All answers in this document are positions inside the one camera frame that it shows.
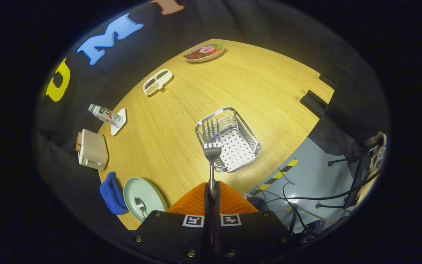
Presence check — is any wooden-handled metal fork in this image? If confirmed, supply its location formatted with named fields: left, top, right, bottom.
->
left=200, top=117, right=223, bottom=200

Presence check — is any metal wire basket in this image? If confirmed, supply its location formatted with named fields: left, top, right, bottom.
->
left=195, top=107, right=261, bottom=173

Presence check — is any yellow black hazard tape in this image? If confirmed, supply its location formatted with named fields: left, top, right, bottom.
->
left=249, top=158, right=299, bottom=197

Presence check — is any white plate of food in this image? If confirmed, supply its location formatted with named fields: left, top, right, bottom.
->
left=183, top=43, right=225, bottom=63

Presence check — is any white divided bean dish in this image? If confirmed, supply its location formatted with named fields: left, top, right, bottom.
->
left=142, top=68, right=173, bottom=96

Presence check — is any beige floor cable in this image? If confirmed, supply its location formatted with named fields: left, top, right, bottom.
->
left=288, top=203, right=338, bottom=224

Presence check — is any pale green plate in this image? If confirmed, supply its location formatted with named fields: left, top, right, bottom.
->
left=123, top=177, right=168, bottom=223

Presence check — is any wooden-handled metal spoon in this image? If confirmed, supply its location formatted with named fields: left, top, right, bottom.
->
left=134, top=197, right=148, bottom=220

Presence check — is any white square coaster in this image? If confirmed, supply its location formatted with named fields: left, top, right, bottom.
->
left=111, top=108, right=127, bottom=136

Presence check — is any clear plastic bottle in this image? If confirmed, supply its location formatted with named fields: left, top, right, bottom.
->
left=88, top=103, right=123, bottom=128

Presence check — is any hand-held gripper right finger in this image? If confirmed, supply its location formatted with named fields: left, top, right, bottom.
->
left=214, top=181, right=299, bottom=259

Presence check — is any black floor cable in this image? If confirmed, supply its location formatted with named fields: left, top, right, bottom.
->
left=248, top=170, right=384, bottom=206

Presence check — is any blue towel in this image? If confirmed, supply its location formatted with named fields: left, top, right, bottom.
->
left=100, top=171, right=129, bottom=215

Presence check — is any white toaster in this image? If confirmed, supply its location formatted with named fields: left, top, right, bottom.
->
left=78, top=129, right=108, bottom=171

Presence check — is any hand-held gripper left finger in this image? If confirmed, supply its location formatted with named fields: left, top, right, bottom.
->
left=129, top=181, right=213, bottom=261

